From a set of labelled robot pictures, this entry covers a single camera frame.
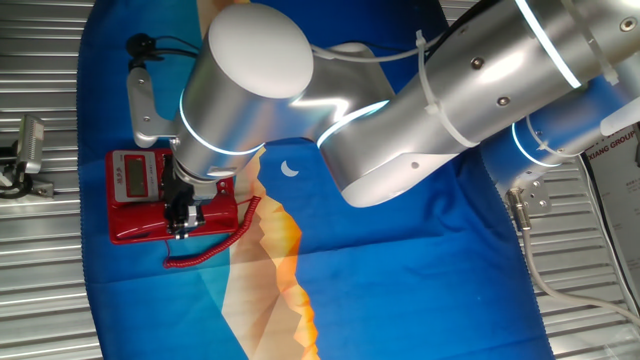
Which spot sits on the black camera clamp mount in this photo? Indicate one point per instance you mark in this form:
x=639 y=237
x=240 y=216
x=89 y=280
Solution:
x=20 y=187

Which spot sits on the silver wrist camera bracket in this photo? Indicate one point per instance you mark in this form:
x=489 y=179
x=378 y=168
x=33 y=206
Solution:
x=142 y=110

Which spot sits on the red telephone handset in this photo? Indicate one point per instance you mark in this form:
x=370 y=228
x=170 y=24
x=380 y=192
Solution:
x=220 y=215

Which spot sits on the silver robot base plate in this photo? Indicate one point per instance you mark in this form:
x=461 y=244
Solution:
x=537 y=197

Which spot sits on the red telephone base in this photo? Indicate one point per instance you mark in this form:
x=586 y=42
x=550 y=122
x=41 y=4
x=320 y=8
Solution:
x=135 y=175

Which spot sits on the white printed sign board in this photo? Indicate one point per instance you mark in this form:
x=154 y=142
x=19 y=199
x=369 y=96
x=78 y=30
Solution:
x=620 y=175

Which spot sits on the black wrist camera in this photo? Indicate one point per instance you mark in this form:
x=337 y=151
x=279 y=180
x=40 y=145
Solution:
x=141 y=46

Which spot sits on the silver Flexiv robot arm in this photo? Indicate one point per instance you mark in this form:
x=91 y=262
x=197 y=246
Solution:
x=425 y=100

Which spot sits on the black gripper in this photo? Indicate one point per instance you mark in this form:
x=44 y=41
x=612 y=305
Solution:
x=175 y=192

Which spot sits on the blue landscape print cloth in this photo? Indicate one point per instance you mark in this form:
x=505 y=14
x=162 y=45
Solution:
x=400 y=275

